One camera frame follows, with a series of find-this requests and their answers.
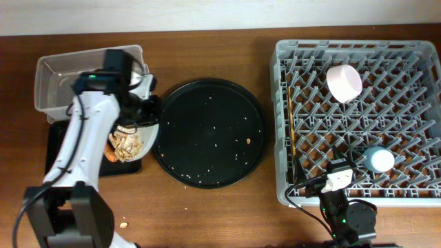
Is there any round black tray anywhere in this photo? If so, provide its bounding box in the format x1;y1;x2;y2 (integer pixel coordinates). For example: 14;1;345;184
152;79;269;189

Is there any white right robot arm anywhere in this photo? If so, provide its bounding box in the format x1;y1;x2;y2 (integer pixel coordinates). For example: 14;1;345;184
293;146;378;247

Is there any pink bowl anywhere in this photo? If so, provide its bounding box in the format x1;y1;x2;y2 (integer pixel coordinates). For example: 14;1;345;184
326;65;362;103

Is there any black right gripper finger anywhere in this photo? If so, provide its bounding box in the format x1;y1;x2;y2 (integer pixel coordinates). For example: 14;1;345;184
295;157;307;185
331;145;348;165

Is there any clear plastic bin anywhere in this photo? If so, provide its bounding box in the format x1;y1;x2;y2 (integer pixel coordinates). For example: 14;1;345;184
34;45;156;123

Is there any white plate with food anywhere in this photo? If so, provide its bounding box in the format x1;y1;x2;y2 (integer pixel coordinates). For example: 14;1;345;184
108;124;159;163

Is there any black rectangular tray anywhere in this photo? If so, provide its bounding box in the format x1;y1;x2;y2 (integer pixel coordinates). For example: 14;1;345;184
44;121;142;178

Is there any blue plastic cup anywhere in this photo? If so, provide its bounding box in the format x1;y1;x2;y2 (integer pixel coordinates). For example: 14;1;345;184
363;146;395;173

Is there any grey dishwasher rack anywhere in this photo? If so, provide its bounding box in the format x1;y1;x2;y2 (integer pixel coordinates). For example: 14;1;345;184
269;40;440;207

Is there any orange carrot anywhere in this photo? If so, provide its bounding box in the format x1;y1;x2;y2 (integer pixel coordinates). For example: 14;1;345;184
104;143;118;163

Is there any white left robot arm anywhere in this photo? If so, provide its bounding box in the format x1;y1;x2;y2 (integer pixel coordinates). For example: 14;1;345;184
12;70;159;247

